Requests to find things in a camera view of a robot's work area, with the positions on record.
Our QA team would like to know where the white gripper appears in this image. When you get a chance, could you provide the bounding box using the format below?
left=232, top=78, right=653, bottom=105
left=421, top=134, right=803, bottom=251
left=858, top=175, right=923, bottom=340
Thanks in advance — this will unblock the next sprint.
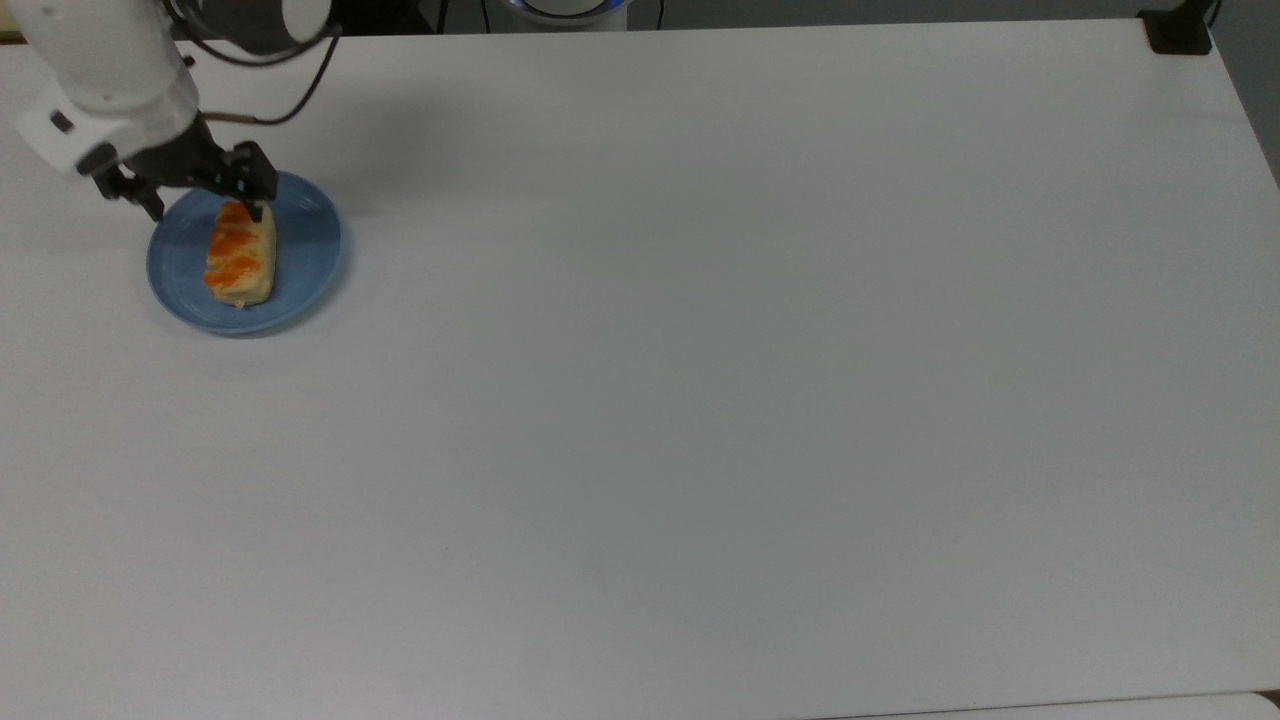
left=15, top=80, right=280, bottom=224

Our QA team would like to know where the orange glazed bread loaf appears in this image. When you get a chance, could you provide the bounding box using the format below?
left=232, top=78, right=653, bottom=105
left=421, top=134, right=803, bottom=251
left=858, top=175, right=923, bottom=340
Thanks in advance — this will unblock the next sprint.
left=203, top=200, right=278, bottom=309

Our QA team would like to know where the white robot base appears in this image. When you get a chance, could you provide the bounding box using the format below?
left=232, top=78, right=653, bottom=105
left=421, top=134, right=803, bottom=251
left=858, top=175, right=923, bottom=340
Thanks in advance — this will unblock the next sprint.
left=485, top=0, right=631, bottom=32

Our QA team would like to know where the blue plastic plate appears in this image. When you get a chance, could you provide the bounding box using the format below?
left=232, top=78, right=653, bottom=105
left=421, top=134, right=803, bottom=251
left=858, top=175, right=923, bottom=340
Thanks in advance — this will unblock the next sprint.
left=146, top=170, right=344, bottom=337

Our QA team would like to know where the black table clamp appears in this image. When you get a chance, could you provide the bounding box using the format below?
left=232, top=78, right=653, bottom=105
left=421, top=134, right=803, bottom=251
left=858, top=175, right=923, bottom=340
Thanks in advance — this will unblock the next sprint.
left=1138, top=0, right=1223, bottom=56

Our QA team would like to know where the dark brown arm cable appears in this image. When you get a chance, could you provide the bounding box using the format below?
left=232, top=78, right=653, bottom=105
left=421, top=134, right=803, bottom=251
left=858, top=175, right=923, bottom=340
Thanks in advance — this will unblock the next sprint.
left=165, top=0, right=343, bottom=127

